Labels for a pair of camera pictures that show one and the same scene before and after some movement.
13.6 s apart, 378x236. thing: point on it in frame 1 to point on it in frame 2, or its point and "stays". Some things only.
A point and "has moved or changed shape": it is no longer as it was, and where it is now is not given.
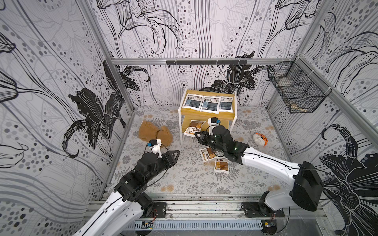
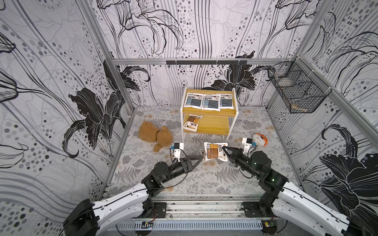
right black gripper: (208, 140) to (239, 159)
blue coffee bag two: (210, 104) stays
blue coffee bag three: (226, 104) has moved or changed shape
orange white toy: (260, 139) stays
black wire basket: (301, 90) stays
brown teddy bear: (148, 131) stays
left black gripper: (169, 158) to (183, 166)
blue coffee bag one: (194, 102) stays
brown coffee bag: (194, 126) has moved or changed shape
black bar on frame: (206, 62) stays
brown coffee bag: (222, 164) has moved or changed shape
